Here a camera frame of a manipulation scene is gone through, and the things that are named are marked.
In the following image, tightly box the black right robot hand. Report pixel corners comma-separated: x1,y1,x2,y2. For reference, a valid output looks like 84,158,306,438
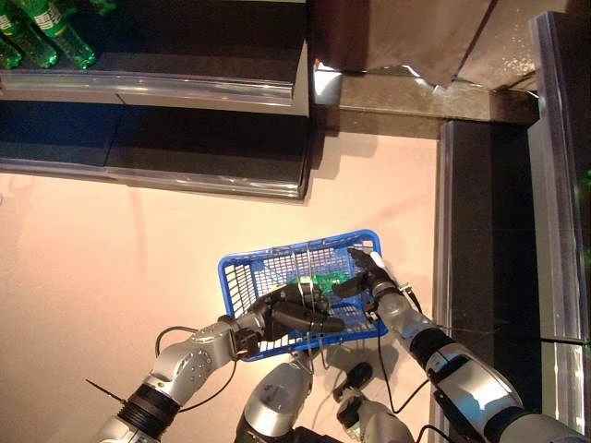
332,246,399,300

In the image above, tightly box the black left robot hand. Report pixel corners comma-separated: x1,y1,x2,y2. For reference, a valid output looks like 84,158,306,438
251,283,345,342

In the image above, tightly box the blue plastic shopping basket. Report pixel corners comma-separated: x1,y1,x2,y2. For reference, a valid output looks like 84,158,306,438
216,229,389,364

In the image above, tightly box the silver left robot leg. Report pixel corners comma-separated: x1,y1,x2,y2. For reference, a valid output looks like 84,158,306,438
235,353,315,443

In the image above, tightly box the silver robot leg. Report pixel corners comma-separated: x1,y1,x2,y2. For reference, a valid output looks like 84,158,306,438
235,353,315,443
332,362,416,443

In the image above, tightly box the low black base shelf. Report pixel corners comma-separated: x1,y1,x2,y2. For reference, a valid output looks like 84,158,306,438
431,118,544,443

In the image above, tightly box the silver right robot leg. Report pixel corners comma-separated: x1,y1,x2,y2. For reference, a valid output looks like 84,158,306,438
332,362,416,443

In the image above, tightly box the dark stone plinth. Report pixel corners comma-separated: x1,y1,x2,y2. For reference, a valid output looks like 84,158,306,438
311,68,541,139

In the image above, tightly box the black side unit base shelf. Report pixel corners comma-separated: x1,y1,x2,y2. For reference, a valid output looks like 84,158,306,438
0,99,311,200

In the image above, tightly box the black zip tie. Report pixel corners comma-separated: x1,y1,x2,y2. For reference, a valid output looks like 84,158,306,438
85,377,125,405

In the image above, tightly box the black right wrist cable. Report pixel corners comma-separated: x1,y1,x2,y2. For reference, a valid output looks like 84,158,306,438
376,294,433,414

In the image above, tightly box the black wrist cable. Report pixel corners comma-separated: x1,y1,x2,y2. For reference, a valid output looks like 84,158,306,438
154,325,241,414
376,294,433,414

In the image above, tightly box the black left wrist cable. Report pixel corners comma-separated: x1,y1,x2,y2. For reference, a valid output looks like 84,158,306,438
154,325,241,414

